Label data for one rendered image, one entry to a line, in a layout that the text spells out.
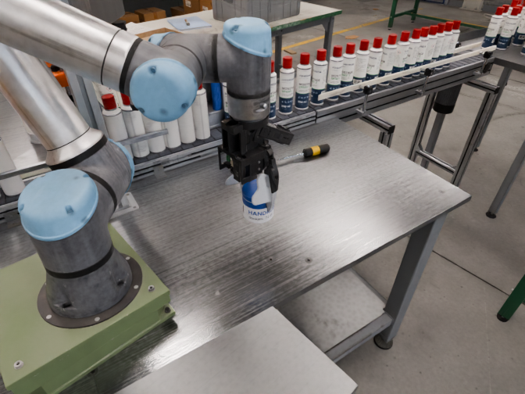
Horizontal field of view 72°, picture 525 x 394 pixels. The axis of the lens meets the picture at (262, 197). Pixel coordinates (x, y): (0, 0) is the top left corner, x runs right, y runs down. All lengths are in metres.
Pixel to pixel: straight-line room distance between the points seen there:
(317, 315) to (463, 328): 0.73
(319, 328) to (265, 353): 0.77
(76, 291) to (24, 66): 0.38
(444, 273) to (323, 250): 1.30
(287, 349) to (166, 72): 0.54
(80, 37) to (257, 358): 0.59
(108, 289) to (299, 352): 0.37
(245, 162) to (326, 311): 1.00
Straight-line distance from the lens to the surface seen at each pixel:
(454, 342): 1.91
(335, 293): 1.61
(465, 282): 2.15
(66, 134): 0.73
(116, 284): 0.75
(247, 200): 0.76
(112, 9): 0.95
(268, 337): 0.76
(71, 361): 0.75
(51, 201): 0.65
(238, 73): 0.60
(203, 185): 1.11
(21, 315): 0.81
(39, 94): 0.73
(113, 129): 1.12
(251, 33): 0.58
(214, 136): 1.26
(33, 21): 0.53
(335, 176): 1.16
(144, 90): 0.48
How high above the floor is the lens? 1.49
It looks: 39 degrees down
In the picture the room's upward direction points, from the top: straight up
